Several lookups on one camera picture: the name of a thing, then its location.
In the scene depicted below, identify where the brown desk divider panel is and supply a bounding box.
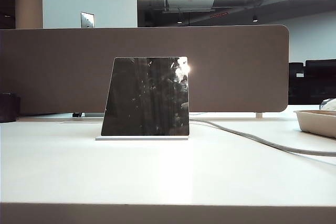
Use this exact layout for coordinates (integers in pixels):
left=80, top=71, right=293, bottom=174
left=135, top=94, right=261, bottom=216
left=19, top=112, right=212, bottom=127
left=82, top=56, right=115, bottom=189
left=0, top=24, right=290, bottom=116

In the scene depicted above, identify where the small black chair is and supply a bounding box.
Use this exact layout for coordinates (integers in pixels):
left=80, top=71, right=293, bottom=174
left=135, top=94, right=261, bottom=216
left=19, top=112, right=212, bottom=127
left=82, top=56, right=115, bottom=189
left=288, top=62, right=306, bottom=105

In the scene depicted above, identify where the beige paper pulp tray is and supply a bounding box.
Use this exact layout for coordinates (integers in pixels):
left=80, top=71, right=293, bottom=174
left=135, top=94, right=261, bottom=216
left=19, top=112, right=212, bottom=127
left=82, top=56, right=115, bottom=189
left=293, top=109, right=336, bottom=139

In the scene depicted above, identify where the large black chair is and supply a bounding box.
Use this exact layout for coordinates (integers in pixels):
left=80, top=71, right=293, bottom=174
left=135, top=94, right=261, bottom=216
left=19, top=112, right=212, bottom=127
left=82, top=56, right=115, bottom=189
left=304, top=59, right=336, bottom=105

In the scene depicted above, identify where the dark round container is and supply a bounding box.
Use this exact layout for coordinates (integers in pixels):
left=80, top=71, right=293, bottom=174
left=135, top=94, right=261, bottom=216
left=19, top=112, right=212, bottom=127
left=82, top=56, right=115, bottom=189
left=0, top=92, right=21, bottom=123

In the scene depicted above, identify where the white crumpled bag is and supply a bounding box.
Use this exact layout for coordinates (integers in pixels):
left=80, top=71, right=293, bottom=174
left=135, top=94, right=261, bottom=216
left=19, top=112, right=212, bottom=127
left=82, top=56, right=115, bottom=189
left=319, top=98, right=336, bottom=111

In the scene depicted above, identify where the grey cable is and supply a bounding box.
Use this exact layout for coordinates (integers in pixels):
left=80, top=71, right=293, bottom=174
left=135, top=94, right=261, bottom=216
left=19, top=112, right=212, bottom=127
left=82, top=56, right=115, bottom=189
left=189, top=118, right=336, bottom=157

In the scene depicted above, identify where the metal wall switch plate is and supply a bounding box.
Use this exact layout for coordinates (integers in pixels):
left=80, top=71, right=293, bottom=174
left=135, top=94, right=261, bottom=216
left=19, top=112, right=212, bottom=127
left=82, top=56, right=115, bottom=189
left=80, top=11, right=96, bottom=29

